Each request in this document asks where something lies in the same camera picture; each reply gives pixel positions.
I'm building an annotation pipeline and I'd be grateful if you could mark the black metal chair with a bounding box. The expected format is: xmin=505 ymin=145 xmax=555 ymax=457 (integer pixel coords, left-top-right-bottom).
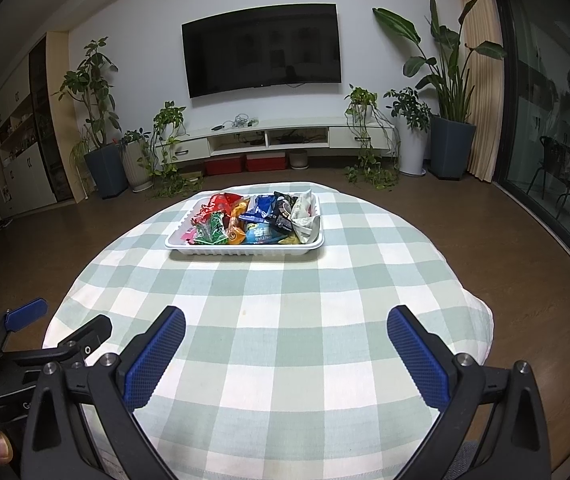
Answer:
xmin=527 ymin=135 xmax=570 ymax=221

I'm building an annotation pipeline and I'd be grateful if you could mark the blue cake roll packet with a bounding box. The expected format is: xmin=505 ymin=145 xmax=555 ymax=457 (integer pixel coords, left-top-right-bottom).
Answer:
xmin=240 ymin=195 xmax=276 ymax=223

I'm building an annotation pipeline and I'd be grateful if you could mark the large-leaf plant in dark pot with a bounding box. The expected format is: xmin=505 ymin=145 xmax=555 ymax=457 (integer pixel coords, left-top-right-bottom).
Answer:
xmin=372 ymin=0 xmax=508 ymax=181

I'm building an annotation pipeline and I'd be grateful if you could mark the bundle of cables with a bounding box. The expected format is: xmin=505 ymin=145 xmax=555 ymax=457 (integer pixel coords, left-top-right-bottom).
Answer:
xmin=211 ymin=115 xmax=260 ymax=132

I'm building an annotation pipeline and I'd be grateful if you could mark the red storage box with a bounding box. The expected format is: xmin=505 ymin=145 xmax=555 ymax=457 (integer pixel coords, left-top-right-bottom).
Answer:
xmin=204 ymin=155 xmax=244 ymax=176
xmin=245 ymin=152 xmax=286 ymax=172

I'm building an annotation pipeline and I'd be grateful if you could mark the orange candy packet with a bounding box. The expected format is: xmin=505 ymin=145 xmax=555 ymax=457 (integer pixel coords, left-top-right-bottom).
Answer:
xmin=227 ymin=200 xmax=250 ymax=245

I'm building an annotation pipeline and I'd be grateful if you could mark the beige curtain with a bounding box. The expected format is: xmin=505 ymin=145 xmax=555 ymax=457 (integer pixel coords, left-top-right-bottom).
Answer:
xmin=456 ymin=0 xmax=504 ymax=183

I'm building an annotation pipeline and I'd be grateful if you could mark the light blue panda packet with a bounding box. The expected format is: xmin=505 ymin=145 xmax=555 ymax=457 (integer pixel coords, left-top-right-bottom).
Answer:
xmin=242 ymin=220 xmax=278 ymax=245

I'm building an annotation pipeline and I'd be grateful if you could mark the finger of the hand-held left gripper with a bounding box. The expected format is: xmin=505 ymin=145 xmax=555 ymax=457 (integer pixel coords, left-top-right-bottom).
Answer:
xmin=0 ymin=314 xmax=113 ymax=366
xmin=0 ymin=299 xmax=48 ymax=346

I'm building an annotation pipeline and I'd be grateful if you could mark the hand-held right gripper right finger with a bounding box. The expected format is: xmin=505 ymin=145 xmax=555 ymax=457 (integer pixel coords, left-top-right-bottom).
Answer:
xmin=386 ymin=305 xmax=552 ymax=480

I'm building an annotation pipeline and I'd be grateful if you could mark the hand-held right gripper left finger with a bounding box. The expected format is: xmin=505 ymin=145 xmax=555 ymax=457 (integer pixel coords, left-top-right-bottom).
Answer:
xmin=22 ymin=306 xmax=186 ymax=480

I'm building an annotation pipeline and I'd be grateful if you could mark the black wall television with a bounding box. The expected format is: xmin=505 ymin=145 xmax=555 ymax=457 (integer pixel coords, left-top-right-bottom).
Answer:
xmin=181 ymin=4 xmax=342 ymax=99

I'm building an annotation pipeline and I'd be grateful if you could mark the white plastic tray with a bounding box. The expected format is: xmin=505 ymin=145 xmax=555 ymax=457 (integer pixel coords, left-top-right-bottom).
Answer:
xmin=165 ymin=191 xmax=326 ymax=257

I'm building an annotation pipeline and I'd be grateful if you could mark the glass sliding door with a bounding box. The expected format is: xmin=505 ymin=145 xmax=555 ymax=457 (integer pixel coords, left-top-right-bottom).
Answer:
xmin=492 ymin=0 xmax=570 ymax=306

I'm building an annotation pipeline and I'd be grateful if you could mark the black snack packet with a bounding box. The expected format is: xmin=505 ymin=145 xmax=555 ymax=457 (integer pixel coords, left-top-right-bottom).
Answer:
xmin=270 ymin=191 xmax=298 ymax=233

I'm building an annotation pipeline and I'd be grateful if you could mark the green checked tablecloth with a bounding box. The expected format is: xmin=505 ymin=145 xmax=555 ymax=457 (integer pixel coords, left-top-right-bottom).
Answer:
xmin=42 ymin=180 xmax=496 ymax=480

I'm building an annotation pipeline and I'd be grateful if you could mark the white shelf cabinet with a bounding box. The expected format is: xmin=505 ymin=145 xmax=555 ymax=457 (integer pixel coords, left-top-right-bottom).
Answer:
xmin=0 ymin=35 xmax=76 ymax=221

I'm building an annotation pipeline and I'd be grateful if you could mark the person's left hand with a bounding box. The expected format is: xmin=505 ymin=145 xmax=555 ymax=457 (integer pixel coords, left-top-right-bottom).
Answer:
xmin=0 ymin=427 xmax=16 ymax=463

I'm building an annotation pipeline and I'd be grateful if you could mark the green snack packet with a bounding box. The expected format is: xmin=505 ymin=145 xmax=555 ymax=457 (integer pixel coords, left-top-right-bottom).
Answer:
xmin=196 ymin=211 xmax=230 ymax=245

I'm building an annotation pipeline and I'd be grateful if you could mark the red chocolate ball bag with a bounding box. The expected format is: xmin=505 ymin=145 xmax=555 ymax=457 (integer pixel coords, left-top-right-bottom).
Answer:
xmin=194 ymin=192 xmax=238 ymax=226

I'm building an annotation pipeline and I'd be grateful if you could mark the white television cabinet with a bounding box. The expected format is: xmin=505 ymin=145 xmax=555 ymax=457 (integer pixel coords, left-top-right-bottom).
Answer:
xmin=154 ymin=116 xmax=398 ymax=161

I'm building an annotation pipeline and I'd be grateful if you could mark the plant in tall white pot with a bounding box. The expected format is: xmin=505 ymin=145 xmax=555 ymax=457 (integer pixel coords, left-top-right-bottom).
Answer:
xmin=384 ymin=87 xmax=433 ymax=177

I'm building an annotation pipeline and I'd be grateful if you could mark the white and red packet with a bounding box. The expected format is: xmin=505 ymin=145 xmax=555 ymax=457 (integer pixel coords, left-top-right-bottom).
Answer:
xmin=290 ymin=190 xmax=322 ymax=243

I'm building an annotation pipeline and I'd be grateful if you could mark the plant in white ribbed pot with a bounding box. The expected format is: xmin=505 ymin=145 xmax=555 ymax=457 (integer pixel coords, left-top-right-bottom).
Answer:
xmin=117 ymin=129 xmax=152 ymax=192

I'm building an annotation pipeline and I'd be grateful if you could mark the trailing pothos plant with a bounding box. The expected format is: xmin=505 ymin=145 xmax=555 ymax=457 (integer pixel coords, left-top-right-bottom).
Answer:
xmin=137 ymin=101 xmax=206 ymax=198
xmin=342 ymin=85 xmax=400 ymax=191

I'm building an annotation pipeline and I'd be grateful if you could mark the potted tree in dark pot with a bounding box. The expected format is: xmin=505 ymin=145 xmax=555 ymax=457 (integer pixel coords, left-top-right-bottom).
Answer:
xmin=52 ymin=37 xmax=130 ymax=198

